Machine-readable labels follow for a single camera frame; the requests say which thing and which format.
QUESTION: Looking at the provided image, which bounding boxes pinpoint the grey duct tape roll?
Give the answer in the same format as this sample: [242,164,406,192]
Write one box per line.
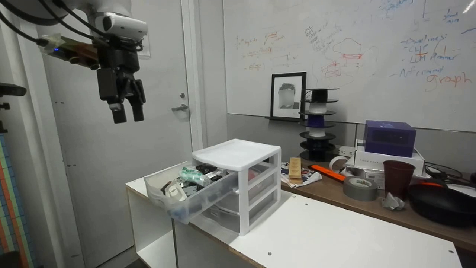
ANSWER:
[342,176,381,203]

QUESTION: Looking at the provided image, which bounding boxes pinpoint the black core empty spool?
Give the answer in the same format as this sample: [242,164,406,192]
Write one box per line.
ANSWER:
[306,87,340,105]

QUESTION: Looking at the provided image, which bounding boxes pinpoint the black pan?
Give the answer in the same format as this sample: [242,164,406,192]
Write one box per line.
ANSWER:
[406,181,476,230]

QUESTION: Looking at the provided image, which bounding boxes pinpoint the purple box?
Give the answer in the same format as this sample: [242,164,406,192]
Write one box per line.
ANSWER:
[363,120,416,158]

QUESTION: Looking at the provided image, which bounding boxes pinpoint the white mug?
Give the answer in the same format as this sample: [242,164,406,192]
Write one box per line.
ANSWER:
[327,154,349,175]

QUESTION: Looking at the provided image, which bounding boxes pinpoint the tan wooden block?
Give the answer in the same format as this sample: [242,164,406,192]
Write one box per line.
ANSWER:
[287,157,303,182]

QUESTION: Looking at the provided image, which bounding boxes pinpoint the purple filament spool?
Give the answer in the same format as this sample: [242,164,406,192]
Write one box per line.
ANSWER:
[302,112,336,131]

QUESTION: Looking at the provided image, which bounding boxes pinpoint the black framed portrait picture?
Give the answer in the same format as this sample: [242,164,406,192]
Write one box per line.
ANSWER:
[269,72,308,121]

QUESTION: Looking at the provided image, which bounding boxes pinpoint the white cube shelf cabinet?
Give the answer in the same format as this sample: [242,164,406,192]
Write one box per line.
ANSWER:
[125,178,464,268]

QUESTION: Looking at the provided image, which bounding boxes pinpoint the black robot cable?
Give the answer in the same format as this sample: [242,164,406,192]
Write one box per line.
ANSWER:
[0,0,108,50]

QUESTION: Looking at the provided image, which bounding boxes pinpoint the white rectangular plate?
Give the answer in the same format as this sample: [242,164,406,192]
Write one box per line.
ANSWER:
[165,182,189,203]

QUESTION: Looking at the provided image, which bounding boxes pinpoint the tan wrist mount board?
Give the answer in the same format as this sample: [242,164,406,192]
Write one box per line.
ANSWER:
[41,35,101,72]

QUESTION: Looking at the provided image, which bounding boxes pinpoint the grey door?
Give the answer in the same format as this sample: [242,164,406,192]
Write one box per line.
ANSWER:
[41,0,199,268]

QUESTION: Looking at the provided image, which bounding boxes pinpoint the brown wooden desk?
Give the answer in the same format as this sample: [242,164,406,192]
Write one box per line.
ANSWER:
[279,161,476,252]

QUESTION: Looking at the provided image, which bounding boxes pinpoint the loose papers on desk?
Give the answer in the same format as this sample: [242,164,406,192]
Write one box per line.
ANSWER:
[279,166,324,190]

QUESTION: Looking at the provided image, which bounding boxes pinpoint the maroon plastic cup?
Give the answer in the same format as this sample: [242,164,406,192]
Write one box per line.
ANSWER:
[382,160,416,200]

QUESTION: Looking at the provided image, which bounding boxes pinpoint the silver door handle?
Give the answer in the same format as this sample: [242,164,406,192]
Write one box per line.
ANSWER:
[171,90,192,120]

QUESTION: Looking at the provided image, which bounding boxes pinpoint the clear drawer with small parts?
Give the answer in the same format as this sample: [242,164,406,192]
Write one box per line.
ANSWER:
[143,161,276,227]

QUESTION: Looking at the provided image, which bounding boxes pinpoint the crumpled silver foil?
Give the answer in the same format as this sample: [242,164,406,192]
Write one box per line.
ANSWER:
[381,192,406,213]

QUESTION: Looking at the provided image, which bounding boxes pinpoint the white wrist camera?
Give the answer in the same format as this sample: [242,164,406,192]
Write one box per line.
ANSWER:
[93,12,148,41]

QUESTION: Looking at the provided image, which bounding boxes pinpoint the white plastic drawer unit frame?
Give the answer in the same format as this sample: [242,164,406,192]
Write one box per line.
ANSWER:
[190,137,282,236]

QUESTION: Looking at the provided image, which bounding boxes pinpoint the translucent plastic drawer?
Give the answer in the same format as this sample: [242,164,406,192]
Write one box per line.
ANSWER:
[202,191,279,234]
[212,175,279,213]

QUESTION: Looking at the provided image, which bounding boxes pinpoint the whiteboard with writing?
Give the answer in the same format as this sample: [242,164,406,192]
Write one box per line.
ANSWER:
[221,0,476,133]

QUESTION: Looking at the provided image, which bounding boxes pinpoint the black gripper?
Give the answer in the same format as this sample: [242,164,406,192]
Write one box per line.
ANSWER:
[96,42,147,125]

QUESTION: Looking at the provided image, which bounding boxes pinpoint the orange hand tool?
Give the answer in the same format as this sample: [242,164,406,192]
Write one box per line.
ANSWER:
[309,163,346,185]

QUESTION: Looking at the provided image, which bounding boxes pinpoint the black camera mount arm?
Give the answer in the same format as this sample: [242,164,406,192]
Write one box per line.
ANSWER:
[0,82,28,99]

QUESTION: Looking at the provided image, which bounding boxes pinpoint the white filament spool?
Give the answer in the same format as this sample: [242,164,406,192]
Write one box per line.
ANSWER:
[297,127,337,142]
[302,100,339,117]

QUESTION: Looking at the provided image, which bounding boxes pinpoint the colourful striped board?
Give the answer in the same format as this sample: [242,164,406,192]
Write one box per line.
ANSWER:
[0,134,34,268]

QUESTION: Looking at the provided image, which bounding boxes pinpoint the white cardboard box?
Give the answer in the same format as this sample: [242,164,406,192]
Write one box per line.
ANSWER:
[352,139,425,178]

